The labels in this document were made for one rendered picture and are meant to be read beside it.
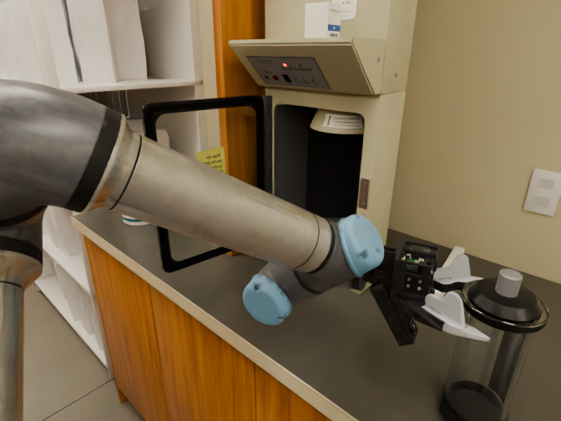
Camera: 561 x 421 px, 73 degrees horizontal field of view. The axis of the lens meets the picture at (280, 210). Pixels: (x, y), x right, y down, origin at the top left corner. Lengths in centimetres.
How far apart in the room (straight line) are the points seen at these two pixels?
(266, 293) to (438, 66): 87
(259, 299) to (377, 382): 31
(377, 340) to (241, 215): 53
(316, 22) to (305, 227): 46
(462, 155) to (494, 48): 29
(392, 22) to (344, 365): 65
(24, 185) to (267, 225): 22
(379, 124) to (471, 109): 43
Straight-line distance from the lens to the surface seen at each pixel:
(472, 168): 121
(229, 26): 98
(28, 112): 34
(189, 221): 37
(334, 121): 89
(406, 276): 60
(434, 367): 83
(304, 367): 77
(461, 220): 126
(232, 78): 98
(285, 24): 94
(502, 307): 59
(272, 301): 54
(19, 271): 42
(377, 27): 81
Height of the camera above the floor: 149
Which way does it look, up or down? 23 degrees down
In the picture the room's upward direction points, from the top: straight up
